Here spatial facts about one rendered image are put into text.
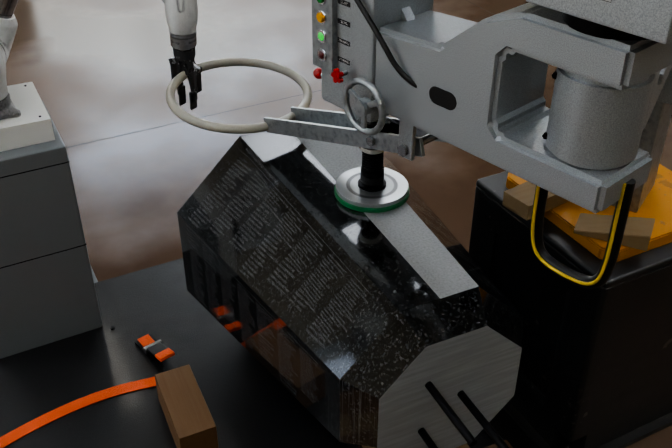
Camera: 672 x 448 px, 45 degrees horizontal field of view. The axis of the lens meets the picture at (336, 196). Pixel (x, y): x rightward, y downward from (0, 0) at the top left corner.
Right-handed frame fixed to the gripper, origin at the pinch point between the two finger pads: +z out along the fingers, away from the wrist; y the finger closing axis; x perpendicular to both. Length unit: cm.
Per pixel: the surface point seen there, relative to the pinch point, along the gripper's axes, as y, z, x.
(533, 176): 138, -47, -41
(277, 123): 49, -13, -13
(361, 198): 87, -9, -25
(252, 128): 41.1, -10.3, -15.5
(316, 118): 57, -14, -4
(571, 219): 139, -4, 8
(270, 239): 67, 5, -41
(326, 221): 83, -6, -36
